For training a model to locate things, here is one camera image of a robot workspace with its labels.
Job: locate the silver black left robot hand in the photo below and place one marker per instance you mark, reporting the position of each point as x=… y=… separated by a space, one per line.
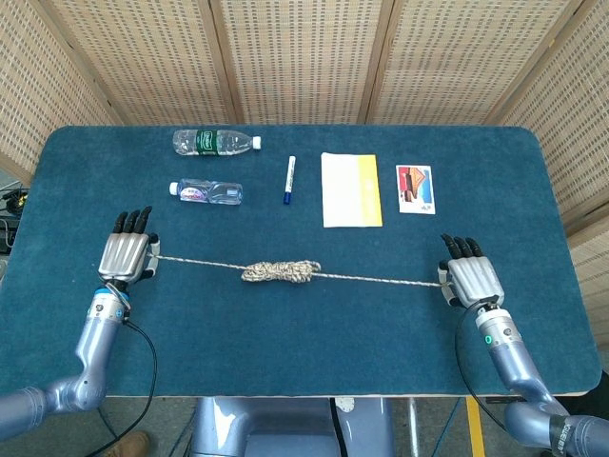
x=123 y=254

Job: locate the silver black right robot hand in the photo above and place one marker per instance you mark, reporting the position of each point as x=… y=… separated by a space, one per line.
x=476 y=281

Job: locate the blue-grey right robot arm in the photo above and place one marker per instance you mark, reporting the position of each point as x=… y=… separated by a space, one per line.
x=516 y=366

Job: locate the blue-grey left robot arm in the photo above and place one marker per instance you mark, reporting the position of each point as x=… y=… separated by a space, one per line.
x=92 y=347

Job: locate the Ganten clear water bottle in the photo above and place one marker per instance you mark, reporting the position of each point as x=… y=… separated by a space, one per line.
x=209 y=192

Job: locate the colourful picture card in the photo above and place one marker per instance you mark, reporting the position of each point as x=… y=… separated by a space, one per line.
x=415 y=189

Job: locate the woven rattan screen panel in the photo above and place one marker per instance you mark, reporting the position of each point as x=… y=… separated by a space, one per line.
x=595 y=276
x=38 y=95
x=300 y=62
x=143 y=62
x=575 y=119
x=466 y=62

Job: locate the green label water bottle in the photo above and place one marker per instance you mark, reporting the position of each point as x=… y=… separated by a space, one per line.
x=207 y=143

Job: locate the white and yellow booklet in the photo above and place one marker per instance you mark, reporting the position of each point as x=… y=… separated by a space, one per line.
x=347 y=190

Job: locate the blue felt table cover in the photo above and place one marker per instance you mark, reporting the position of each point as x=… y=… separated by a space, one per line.
x=309 y=343

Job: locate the blue white marker pen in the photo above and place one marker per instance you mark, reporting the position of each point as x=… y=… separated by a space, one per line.
x=289 y=181

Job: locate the brown shoe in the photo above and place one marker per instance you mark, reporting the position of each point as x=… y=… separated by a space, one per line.
x=128 y=445

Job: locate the blue-grey robot torso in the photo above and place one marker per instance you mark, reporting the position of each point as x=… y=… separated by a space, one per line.
x=285 y=428

